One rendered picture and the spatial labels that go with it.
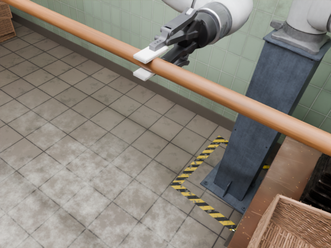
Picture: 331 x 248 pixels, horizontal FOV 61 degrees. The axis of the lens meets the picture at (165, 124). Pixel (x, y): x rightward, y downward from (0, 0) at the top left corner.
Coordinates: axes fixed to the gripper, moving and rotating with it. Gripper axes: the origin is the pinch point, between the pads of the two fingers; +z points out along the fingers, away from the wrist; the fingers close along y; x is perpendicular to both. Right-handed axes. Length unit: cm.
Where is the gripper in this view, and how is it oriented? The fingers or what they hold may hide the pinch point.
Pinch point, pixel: (150, 61)
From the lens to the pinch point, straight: 55.2
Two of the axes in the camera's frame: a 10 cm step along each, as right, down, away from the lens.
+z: -5.9, 5.3, -6.1
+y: -0.8, 7.1, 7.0
